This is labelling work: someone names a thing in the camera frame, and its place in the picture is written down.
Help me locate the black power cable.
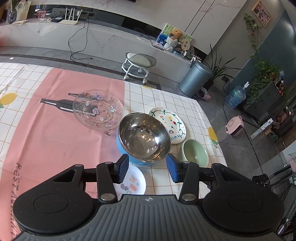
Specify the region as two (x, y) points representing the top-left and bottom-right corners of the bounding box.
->
(67, 17), (93, 61)

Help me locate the green potted snake plant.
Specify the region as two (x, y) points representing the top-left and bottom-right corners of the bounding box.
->
(203, 45), (241, 90)

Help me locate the blue water jug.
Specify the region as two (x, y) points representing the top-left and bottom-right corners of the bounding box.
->
(226, 82), (250, 109)

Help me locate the hanging ivy plant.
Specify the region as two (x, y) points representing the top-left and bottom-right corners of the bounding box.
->
(243, 13), (280, 106)

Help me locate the blue steel bowl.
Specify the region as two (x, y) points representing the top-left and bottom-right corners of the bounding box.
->
(116, 113), (171, 166)

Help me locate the pink restaurant placemat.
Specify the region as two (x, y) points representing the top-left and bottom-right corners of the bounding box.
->
(1, 68), (125, 240)

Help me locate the small white printed plate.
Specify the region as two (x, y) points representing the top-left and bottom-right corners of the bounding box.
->
(114, 163), (147, 200)

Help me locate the white wifi router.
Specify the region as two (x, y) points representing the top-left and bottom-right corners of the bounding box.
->
(60, 8), (82, 25)

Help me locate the white fruit-pattern plate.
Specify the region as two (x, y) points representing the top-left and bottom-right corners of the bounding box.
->
(149, 107), (187, 144)

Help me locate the grey cylindrical trash bin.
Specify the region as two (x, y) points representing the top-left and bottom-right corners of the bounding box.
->
(179, 61), (212, 97)

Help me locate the colourful picture book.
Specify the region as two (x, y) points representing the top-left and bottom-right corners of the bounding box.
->
(156, 24), (193, 47)

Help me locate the clear glass plate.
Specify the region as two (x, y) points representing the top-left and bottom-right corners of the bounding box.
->
(72, 89), (125, 131)

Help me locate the lemon checked tablecloth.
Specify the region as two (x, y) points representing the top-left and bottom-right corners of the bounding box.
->
(0, 62), (228, 241)

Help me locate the green ceramic bowl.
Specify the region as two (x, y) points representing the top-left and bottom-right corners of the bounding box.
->
(178, 139), (209, 167)

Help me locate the round stool on wheels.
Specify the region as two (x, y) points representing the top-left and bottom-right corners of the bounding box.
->
(121, 53), (157, 84)

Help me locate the teddy bear in basket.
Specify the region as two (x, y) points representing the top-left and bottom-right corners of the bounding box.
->
(164, 28), (183, 52)

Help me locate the framed wall picture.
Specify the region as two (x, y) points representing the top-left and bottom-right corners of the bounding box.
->
(252, 0), (271, 27)

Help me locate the pink small heater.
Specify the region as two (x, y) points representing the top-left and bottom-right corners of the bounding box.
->
(225, 115), (244, 137)

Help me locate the blue glass vase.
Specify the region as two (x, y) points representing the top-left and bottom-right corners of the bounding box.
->
(8, 9), (17, 24)

